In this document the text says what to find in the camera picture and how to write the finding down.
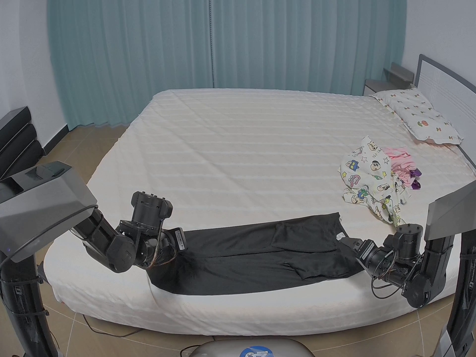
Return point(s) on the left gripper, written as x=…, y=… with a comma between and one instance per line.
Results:
x=158, y=251

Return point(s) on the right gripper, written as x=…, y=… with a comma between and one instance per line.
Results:
x=375, y=262

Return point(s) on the black T-shirt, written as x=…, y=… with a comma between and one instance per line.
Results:
x=241, y=247

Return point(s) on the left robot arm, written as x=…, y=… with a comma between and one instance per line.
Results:
x=41, y=199

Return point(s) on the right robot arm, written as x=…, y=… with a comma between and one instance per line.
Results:
x=453, y=210

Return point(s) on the bed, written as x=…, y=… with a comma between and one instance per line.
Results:
x=241, y=143

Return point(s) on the white printed garment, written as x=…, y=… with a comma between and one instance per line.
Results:
x=364, y=177

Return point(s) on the purple garment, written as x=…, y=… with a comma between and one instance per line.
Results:
x=415, y=180

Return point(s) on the pink garment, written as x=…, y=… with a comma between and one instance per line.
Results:
x=399, y=158

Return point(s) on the white printed pillow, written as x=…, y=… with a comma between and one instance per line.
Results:
x=420, y=115

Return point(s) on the grey bedside table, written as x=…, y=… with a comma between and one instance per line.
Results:
x=388, y=80

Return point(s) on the blue-green curtain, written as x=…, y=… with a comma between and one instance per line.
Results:
x=297, y=32
x=126, y=50

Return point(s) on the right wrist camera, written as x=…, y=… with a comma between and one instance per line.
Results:
x=389, y=242

